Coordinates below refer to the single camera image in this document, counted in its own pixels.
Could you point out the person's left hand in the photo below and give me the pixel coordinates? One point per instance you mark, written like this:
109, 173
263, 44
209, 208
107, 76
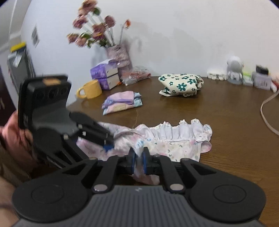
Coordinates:
19, 143

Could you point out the pink purple folded garment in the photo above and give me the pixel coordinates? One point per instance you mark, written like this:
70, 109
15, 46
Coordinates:
121, 101

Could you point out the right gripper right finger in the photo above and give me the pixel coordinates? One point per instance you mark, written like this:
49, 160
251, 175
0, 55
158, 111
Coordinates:
147, 161

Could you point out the white astronaut figurine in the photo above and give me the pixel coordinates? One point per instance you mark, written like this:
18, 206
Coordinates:
235, 70

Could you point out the purple flower vase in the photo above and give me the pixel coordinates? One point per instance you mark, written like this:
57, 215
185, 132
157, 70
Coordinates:
119, 54

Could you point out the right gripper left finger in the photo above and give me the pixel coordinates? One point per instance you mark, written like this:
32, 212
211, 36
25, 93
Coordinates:
131, 160

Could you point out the grey box with black device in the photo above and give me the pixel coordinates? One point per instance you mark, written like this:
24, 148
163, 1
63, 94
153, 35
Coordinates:
261, 78

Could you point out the pink floral ruffled dress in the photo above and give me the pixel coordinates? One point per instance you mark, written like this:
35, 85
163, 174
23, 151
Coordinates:
186, 140

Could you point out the purple tissue pack stack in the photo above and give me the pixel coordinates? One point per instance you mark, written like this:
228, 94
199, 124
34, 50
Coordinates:
106, 73

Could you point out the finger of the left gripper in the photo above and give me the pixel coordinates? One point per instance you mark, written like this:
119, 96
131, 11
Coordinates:
89, 123
105, 140

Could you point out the yellow ceramic mug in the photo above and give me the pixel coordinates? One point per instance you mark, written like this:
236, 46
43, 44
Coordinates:
89, 90

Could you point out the clear plastic snack bag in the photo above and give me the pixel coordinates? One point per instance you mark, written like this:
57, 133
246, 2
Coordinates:
134, 75

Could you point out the cream teal floral folded cloth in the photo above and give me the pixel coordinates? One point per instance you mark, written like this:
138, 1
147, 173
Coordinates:
180, 84

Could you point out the pink artificial flowers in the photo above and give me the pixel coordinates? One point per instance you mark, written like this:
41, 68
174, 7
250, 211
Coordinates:
95, 29

